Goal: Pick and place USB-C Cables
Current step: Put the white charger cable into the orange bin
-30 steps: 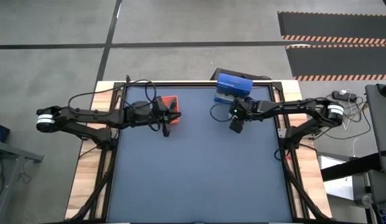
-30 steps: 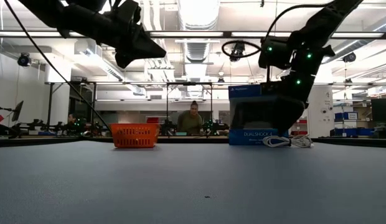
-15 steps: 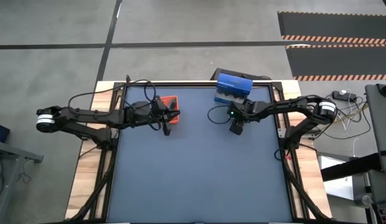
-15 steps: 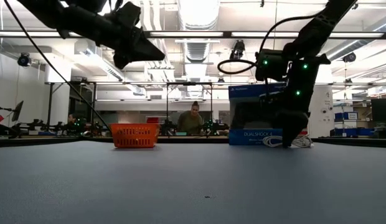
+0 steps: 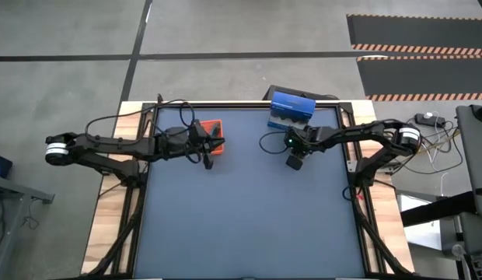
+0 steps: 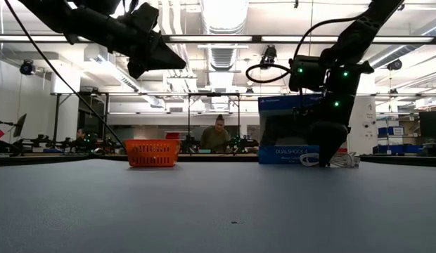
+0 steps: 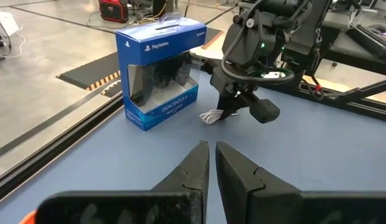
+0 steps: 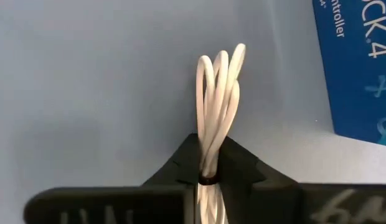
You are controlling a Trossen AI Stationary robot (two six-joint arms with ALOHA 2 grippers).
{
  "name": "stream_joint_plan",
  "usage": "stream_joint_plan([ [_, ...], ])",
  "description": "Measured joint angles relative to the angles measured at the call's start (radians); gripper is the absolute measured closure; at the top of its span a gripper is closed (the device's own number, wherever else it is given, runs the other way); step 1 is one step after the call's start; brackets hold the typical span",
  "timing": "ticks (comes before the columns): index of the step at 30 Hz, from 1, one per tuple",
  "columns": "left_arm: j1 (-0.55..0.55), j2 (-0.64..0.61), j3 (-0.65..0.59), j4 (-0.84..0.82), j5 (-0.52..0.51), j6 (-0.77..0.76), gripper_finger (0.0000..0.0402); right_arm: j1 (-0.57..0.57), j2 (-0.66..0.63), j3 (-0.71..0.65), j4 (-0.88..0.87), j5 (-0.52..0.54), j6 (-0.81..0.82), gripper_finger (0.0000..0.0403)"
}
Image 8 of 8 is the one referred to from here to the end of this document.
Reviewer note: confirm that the blue playstation controller box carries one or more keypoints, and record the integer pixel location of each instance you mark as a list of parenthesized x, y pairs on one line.
[(358, 77)]

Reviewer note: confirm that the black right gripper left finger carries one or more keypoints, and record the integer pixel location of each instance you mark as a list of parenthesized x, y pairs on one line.
[(118, 205)]

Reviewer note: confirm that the blue-grey table mat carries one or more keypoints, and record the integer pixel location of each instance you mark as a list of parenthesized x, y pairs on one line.
[(87, 93)]

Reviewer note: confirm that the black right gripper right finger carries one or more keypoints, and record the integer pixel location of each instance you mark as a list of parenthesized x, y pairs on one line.
[(274, 202)]

